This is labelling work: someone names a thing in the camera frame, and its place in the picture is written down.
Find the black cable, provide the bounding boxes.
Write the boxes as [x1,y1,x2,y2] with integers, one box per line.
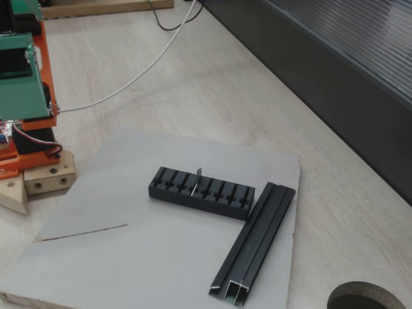
[147,0,206,32]

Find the white usb cable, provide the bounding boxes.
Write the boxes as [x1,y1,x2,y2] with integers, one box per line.
[59,0,198,113]

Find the grey chipboard panel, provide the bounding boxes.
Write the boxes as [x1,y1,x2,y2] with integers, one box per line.
[0,126,301,309]

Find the wooden base block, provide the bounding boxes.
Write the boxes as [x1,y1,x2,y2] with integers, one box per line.
[23,149,77,196]

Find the wooden wedge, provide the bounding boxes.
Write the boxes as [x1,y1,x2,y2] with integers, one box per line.
[0,169,29,216]

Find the small metal blade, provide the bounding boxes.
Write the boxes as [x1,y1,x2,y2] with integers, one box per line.
[190,167,203,197]

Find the black slotted holder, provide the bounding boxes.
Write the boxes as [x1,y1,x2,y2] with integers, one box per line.
[148,166,256,221]

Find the black aluminium profile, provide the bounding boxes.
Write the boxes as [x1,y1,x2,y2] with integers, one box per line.
[208,182,297,307]

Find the long wooden plank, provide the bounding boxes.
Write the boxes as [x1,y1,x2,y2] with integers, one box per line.
[41,0,175,21]

